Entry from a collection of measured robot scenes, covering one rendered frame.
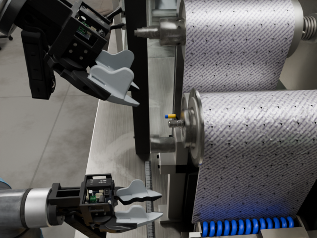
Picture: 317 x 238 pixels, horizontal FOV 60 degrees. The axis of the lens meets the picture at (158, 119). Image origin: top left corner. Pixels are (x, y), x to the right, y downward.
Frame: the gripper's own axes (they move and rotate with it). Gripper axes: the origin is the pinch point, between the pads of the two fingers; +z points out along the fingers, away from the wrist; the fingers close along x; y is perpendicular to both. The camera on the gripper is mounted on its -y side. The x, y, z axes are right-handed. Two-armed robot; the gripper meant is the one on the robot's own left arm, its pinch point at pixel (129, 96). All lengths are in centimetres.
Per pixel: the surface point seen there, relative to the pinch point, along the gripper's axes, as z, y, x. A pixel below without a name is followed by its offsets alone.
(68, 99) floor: 30, -149, 191
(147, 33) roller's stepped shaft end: 2.6, 2.9, 24.6
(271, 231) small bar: 39.5, -4.0, -9.8
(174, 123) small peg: 9.6, 0.4, -0.6
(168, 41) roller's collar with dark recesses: 7.0, 4.9, 22.8
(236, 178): 25.1, 0.2, -5.5
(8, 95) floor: -18, -189, 203
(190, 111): 11.0, 3.4, 1.0
